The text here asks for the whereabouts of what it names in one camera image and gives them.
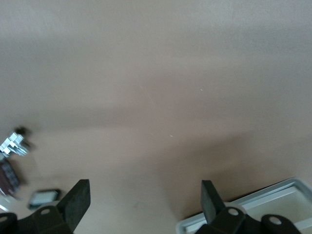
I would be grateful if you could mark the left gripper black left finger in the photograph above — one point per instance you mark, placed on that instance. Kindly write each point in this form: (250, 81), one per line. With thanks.
(78, 202)

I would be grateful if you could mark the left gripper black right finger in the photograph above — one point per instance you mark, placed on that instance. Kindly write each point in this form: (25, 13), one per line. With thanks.
(210, 202)

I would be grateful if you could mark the white cabinet drawer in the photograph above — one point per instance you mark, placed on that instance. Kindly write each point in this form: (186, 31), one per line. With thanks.
(287, 207)

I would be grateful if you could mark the black white-faced push button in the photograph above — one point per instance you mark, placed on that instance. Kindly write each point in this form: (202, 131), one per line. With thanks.
(44, 198)

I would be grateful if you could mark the brown terminal block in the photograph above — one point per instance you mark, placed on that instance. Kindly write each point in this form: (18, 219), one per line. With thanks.
(7, 175)

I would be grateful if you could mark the silver key switch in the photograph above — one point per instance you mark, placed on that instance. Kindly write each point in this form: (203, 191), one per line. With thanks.
(12, 143)

